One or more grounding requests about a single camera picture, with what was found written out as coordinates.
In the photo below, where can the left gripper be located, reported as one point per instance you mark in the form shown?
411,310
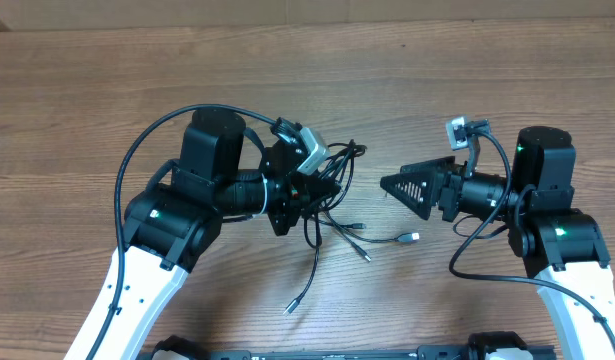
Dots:
296,194

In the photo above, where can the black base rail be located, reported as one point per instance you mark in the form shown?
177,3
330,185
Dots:
479,346

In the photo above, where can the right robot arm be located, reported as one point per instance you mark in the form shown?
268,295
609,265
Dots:
563,250

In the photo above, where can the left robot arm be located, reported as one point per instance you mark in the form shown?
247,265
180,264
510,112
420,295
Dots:
234,164

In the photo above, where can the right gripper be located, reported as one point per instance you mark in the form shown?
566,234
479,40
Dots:
424,173

